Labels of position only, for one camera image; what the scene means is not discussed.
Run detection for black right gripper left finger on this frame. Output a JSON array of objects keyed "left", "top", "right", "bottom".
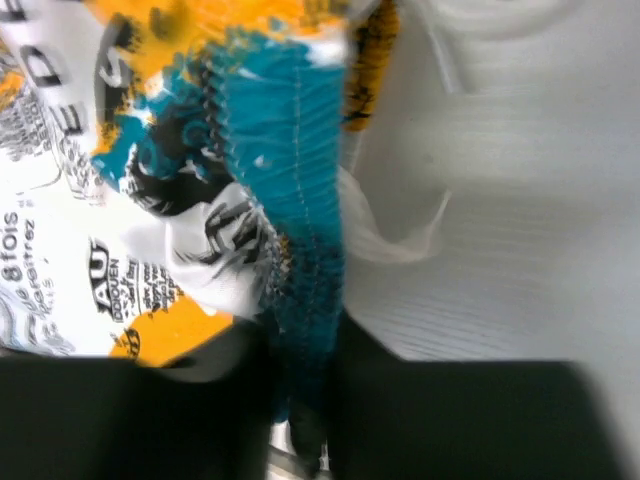
[{"left": 1, "top": 322, "right": 272, "bottom": 479}]

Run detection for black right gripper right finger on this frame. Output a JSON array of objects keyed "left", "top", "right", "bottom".
[{"left": 328, "top": 313, "right": 635, "bottom": 479}]

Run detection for white yellow teal printed shorts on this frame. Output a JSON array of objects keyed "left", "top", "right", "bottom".
[{"left": 1, "top": 1, "right": 442, "bottom": 479}]

